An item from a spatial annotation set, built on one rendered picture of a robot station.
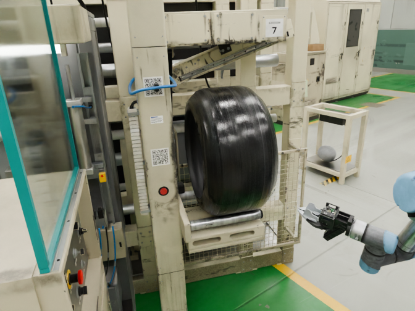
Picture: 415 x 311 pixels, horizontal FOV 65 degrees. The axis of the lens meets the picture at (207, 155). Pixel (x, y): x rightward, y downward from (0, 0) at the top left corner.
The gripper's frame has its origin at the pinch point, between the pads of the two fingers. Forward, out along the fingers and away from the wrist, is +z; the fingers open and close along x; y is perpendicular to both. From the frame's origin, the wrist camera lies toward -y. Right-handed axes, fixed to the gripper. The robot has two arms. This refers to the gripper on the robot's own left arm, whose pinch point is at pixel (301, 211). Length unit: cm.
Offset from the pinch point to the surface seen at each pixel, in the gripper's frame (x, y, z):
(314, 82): -439, -207, 142
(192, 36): -28, 54, 66
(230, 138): 6.0, 33.8, 27.1
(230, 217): 12.0, -7.7, 27.3
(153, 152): 20, 26, 57
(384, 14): -1175, -350, 168
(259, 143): -0.2, 29.7, 18.6
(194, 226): 25.1, -5.6, 37.5
